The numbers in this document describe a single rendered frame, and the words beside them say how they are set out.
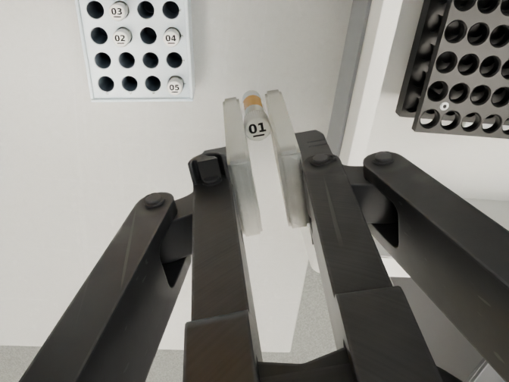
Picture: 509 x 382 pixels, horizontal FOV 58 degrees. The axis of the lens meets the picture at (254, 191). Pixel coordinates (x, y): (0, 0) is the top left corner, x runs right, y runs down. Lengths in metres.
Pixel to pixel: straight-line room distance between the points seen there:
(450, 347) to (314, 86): 0.61
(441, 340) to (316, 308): 0.77
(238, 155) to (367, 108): 0.17
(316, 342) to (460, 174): 1.39
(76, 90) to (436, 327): 0.75
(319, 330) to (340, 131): 1.42
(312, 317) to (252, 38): 1.34
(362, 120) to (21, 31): 0.29
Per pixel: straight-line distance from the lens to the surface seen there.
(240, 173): 0.15
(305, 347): 1.77
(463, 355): 0.89
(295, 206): 0.16
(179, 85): 0.38
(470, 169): 0.43
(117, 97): 0.41
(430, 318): 0.97
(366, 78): 0.30
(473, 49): 0.32
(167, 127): 0.45
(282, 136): 0.16
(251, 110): 0.22
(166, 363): 1.80
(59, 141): 0.47
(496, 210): 0.44
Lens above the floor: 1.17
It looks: 61 degrees down
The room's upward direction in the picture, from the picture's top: 173 degrees clockwise
